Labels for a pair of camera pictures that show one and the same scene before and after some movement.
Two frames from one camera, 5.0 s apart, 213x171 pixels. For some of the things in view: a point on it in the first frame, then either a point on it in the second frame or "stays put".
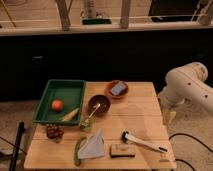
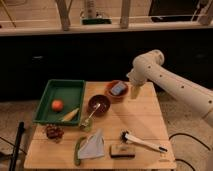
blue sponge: x=118 y=89 stays put
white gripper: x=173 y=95 -> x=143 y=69
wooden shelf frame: x=26 y=16 stays put
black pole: x=16 y=150 stays put
